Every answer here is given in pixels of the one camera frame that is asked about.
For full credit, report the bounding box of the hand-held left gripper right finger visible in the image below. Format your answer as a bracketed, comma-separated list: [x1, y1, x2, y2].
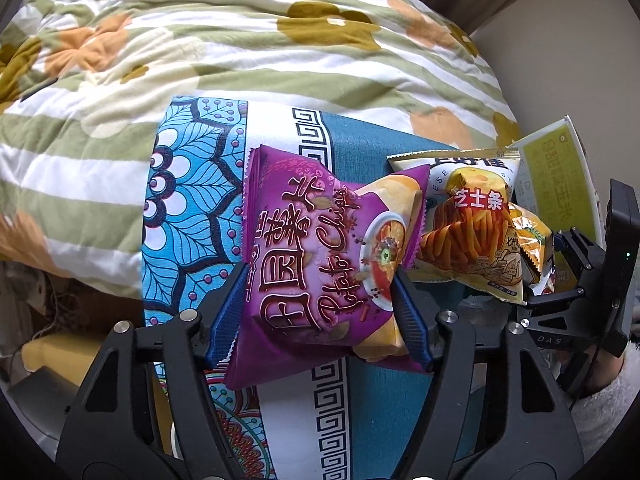
[392, 267, 587, 480]

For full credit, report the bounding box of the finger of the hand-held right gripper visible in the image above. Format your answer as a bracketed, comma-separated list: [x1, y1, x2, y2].
[552, 227, 608, 302]
[520, 287, 587, 321]

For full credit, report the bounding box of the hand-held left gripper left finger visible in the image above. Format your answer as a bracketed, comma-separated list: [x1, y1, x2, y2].
[55, 262, 252, 480]

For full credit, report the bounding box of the gold and silver snack packet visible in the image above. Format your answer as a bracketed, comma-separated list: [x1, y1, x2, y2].
[505, 205, 558, 296]

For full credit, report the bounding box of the green cardboard box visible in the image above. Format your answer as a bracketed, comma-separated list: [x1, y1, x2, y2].
[510, 115, 607, 241]

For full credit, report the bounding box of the purple potato chips packet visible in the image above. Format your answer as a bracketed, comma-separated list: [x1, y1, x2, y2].
[222, 144, 430, 391]

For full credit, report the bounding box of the yellow cheese sticks packet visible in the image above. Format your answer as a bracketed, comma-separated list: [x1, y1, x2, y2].
[387, 152, 526, 306]

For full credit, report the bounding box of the person's right forearm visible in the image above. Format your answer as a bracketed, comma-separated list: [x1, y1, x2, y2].
[570, 350, 640, 461]

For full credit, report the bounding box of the patterned teal tablecloth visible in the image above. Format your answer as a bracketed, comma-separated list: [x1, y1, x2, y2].
[141, 96, 481, 480]

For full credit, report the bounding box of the floral striped blanket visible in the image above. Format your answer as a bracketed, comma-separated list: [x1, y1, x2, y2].
[0, 0, 521, 301]

